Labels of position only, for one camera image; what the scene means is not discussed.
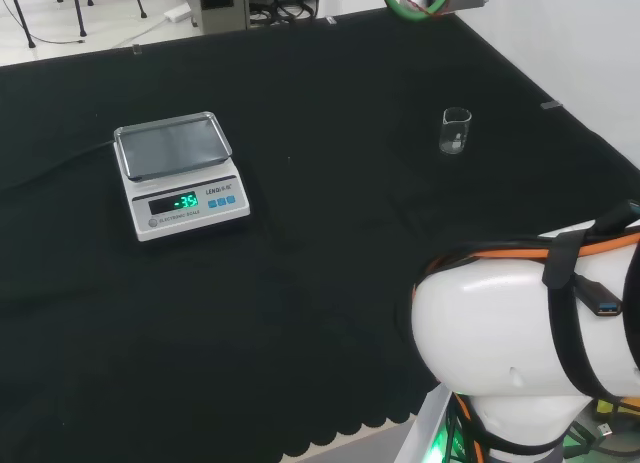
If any black bench cloth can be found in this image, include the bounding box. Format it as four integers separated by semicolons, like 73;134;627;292
0;10;640;463

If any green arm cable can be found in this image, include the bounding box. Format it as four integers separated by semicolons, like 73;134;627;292
377;0;453;22

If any grey metal cabinet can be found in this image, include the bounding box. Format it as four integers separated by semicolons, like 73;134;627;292
188;0;251;35

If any pale standing board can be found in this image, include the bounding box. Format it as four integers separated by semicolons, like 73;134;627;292
393;382;455;463

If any small clear glass beaker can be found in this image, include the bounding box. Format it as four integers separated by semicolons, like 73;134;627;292
439;107;473;156

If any white electronic balance steel pan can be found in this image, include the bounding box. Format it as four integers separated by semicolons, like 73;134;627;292
113;111;252;244

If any black USB cable blue plug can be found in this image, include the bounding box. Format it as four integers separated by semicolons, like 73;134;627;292
569;274;625;318

